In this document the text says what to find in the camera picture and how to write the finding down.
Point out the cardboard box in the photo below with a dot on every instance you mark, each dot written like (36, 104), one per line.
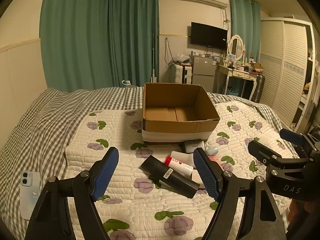
(175, 128)

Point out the white louvred wardrobe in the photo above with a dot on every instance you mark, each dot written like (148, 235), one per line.
(282, 67)

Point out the white upright pole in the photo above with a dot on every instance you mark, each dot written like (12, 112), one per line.
(153, 57)

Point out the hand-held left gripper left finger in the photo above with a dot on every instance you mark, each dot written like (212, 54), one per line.
(106, 172)

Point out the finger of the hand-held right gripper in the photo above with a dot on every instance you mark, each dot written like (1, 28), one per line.
(260, 152)
(291, 135)

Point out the small pink packet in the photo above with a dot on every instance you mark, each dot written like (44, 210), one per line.
(215, 160)

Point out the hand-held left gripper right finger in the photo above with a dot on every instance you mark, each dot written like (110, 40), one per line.
(206, 173)

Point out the white dressing table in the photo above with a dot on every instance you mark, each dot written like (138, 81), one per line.
(237, 73)

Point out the narrow green curtain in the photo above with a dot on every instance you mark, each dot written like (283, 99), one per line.
(246, 30)

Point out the white tube with red cap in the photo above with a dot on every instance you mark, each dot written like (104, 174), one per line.
(178, 165)

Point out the grey charger block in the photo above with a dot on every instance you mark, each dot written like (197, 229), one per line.
(193, 145)

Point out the white paper box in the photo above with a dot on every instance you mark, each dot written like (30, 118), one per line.
(183, 156)

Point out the grey checked bed sheet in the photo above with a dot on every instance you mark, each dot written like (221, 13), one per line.
(42, 130)

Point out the oval white vanity mirror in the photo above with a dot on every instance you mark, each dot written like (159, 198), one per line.
(236, 47)

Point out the pale blue smartphone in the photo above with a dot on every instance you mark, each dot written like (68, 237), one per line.
(30, 195)

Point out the white suitcase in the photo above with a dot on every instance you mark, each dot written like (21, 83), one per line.
(182, 73)

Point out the black wall television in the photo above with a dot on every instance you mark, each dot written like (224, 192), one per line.
(208, 35)

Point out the pale oval computer mouse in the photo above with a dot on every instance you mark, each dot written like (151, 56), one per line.
(212, 151)

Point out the black remote control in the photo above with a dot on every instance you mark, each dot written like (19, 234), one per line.
(170, 177)

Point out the dark suitcase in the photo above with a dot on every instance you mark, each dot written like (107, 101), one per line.
(258, 87)

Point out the silver small fridge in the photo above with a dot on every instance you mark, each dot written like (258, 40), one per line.
(203, 70)

